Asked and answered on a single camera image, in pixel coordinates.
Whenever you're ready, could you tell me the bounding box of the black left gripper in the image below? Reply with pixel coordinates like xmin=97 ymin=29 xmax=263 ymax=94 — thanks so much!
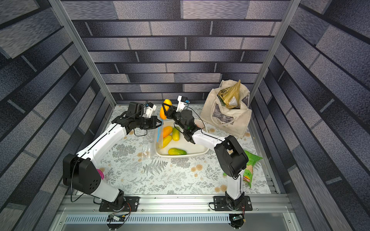
xmin=136 ymin=116 xmax=165 ymax=129

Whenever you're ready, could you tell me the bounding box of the green yellow mango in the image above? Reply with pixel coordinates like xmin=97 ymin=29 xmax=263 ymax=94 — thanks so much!
xmin=172 ymin=127 xmax=181 ymax=141

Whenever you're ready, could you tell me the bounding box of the white oval plastic tray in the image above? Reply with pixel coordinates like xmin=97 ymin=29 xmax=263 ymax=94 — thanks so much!
xmin=155 ymin=120 xmax=209 ymax=158

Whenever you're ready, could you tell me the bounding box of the orange yellow mango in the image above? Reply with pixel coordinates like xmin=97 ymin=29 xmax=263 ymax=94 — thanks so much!
xmin=160 ymin=99 xmax=172 ymax=120

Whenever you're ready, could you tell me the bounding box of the clear blue-zipper zip-top bag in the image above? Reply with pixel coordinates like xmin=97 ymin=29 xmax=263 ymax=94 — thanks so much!
xmin=142 ymin=115 xmax=161 ymax=160

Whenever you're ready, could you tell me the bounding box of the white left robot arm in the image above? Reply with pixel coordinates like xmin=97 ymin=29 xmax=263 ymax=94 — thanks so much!
xmin=63 ymin=102 xmax=161 ymax=208

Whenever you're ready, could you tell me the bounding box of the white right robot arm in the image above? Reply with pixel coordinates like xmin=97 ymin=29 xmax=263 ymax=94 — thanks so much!
xmin=162 ymin=96 xmax=249 ymax=202

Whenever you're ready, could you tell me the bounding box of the small yellow mango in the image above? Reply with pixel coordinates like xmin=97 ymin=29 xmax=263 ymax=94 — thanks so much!
xmin=158 ymin=135 xmax=172 ymax=149

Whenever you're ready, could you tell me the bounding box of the beige canvas tote bag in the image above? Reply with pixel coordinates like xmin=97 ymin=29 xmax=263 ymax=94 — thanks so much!
xmin=200 ymin=80 xmax=252 ymax=138

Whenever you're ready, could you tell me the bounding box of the green snack bag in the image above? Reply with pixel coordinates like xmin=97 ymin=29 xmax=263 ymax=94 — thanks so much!
xmin=223 ymin=150 xmax=264 ymax=189

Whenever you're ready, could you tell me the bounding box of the gold foil snack packet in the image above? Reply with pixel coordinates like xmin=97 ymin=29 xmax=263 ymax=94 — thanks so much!
xmin=217 ymin=80 xmax=241 ymax=109

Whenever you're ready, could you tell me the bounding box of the pink cup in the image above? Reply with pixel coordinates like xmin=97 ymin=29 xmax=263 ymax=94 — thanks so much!
xmin=97 ymin=169 xmax=105 ymax=180

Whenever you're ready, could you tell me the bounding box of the left small circuit board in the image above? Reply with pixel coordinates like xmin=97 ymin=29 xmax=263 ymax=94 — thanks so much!
xmin=107 ymin=214 xmax=126 ymax=223

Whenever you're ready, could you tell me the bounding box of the small circuit board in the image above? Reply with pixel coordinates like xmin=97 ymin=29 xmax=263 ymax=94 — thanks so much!
xmin=229 ymin=214 xmax=245 ymax=229
xmin=107 ymin=214 xmax=126 ymax=223

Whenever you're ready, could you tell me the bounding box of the right small circuit board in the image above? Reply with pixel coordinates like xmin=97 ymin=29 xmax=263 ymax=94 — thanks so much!
xmin=229 ymin=214 xmax=245 ymax=229

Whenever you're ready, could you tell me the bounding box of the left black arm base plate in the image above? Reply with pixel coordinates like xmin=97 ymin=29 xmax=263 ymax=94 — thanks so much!
xmin=99 ymin=195 xmax=140 ymax=212

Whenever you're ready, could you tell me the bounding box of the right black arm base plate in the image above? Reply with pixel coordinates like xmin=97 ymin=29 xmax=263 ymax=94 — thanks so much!
xmin=213 ymin=195 xmax=253 ymax=211

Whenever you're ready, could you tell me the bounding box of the aluminium front rail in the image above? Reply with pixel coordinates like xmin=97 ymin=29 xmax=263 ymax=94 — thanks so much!
xmin=56 ymin=194 xmax=293 ymax=215

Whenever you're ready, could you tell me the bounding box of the left aluminium frame post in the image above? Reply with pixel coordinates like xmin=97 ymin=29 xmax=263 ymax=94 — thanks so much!
xmin=48 ymin=0 xmax=117 ymax=108

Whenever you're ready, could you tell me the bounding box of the aluminium frame post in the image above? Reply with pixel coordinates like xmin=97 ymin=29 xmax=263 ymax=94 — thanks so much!
xmin=48 ymin=0 xmax=117 ymax=108
xmin=249 ymin=0 xmax=301 ymax=103

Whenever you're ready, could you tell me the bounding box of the right aluminium frame post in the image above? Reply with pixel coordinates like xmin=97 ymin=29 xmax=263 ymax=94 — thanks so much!
xmin=249 ymin=0 xmax=301 ymax=103

